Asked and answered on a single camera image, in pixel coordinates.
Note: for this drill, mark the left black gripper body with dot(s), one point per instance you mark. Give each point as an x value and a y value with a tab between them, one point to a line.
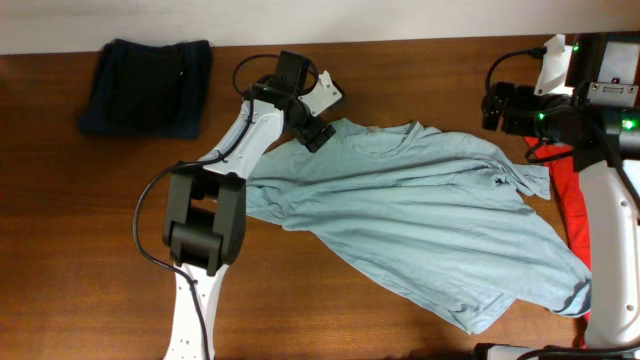
307	125

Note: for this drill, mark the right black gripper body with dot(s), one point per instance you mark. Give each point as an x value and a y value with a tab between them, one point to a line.
526	114

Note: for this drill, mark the light blue t-shirt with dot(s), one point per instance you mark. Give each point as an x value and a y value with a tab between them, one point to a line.
436	217

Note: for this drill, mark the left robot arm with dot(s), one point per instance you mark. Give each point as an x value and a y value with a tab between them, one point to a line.
205	219

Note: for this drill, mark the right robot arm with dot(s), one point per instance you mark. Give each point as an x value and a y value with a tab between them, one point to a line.
586	97

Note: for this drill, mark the red t-shirt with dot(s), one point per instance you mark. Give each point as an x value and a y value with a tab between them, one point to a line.
572	207

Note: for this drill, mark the folded dark navy garment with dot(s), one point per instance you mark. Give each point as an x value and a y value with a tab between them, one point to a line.
141	90

